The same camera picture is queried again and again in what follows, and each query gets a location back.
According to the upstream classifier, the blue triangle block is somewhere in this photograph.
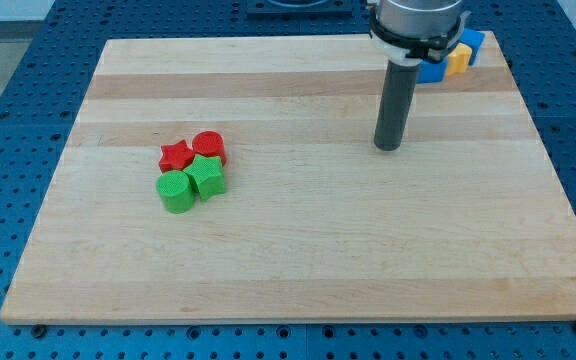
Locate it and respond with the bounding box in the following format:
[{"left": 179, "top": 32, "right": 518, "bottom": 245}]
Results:
[{"left": 417, "top": 59, "right": 448, "bottom": 84}]

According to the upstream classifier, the blue cube block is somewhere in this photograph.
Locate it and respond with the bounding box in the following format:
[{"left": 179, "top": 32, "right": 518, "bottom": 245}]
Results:
[{"left": 460, "top": 28, "right": 485, "bottom": 66}]

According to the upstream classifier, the green star block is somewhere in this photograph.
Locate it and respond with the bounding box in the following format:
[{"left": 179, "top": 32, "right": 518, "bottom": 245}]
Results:
[{"left": 183, "top": 154, "right": 226, "bottom": 201}]

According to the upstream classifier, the red cylinder block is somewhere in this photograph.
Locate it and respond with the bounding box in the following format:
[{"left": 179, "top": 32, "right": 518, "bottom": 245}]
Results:
[{"left": 192, "top": 131, "right": 227, "bottom": 165}]

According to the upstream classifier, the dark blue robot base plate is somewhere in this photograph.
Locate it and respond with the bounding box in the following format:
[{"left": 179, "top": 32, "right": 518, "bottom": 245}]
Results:
[{"left": 245, "top": 0, "right": 353, "bottom": 17}]

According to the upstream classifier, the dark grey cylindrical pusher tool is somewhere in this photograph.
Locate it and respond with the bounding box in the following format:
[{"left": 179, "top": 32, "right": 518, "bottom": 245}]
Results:
[{"left": 373, "top": 62, "right": 421, "bottom": 151}]

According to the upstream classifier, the yellow block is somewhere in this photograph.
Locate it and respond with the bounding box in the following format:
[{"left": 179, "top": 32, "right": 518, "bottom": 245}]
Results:
[{"left": 445, "top": 43, "right": 473, "bottom": 76}]

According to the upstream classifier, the red star block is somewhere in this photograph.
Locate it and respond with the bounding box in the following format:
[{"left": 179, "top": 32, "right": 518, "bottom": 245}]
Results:
[{"left": 158, "top": 140, "right": 195, "bottom": 173}]

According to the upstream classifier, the wooden board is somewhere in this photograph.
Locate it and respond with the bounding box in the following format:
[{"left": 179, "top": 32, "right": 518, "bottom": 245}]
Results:
[{"left": 0, "top": 32, "right": 576, "bottom": 326}]

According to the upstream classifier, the green cylinder block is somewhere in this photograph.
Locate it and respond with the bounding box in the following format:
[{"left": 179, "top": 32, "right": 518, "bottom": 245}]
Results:
[{"left": 156, "top": 170, "right": 195, "bottom": 214}]

